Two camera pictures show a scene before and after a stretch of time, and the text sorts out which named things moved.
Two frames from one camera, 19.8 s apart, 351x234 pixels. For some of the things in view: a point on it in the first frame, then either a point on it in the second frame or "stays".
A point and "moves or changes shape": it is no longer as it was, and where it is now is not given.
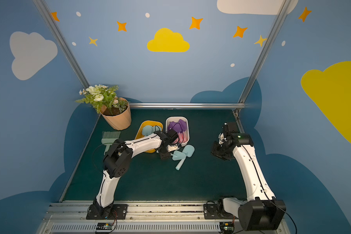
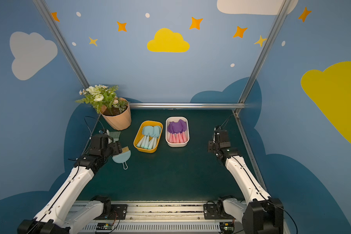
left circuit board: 104,226 stays
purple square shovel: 175,126 stays
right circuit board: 227,227 stays
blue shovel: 178,155 -> 147,130
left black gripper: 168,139 -> 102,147
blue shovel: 147,130 moves or changes shape
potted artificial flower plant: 116,110 stays
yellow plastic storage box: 140,133 stays
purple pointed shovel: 183,126 stays
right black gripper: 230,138 -> 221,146
